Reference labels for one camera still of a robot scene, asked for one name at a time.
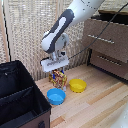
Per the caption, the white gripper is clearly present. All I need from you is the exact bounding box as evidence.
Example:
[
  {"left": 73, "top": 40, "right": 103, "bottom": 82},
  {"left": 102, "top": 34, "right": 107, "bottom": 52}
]
[{"left": 40, "top": 54, "right": 70, "bottom": 77}]

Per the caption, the granola snack bag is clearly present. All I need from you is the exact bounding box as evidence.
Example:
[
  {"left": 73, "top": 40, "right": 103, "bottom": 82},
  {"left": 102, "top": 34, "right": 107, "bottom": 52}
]
[{"left": 48, "top": 68, "right": 69, "bottom": 90}]

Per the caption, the brown drawer with long handle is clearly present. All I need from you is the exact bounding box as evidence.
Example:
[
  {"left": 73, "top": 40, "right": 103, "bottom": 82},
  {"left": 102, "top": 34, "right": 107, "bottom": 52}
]
[
  {"left": 82, "top": 13, "right": 128, "bottom": 65},
  {"left": 89, "top": 49, "right": 128, "bottom": 81}
]

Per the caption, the dark wooden drawer cabinet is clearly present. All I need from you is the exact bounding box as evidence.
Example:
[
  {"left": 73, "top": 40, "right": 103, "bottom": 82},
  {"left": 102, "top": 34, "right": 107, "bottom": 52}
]
[{"left": 86, "top": 9, "right": 128, "bottom": 84}]

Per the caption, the yellow plastic bowl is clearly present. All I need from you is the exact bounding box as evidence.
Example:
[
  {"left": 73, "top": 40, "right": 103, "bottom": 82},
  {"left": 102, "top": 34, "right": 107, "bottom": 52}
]
[{"left": 68, "top": 78, "right": 88, "bottom": 94}]

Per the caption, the blue plastic bowl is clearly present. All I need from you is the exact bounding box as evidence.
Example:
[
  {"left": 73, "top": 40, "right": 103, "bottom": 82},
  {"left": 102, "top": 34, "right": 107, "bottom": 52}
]
[{"left": 46, "top": 87, "right": 67, "bottom": 106}]

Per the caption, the black fabric storage box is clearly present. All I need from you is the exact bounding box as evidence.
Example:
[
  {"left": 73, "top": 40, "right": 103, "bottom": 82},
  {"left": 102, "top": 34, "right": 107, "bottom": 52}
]
[{"left": 0, "top": 59, "right": 53, "bottom": 128}]

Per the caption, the beige woven folding screen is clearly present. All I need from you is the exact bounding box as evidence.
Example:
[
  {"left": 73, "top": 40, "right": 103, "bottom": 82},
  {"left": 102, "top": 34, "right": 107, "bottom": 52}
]
[{"left": 0, "top": 0, "right": 128, "bottom": 82}]

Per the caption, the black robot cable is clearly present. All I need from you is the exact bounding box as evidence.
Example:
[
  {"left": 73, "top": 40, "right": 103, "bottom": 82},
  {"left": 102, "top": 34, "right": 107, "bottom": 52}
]
[{"left": 67, "top": 2, "right": 128, "bottom": 61}]

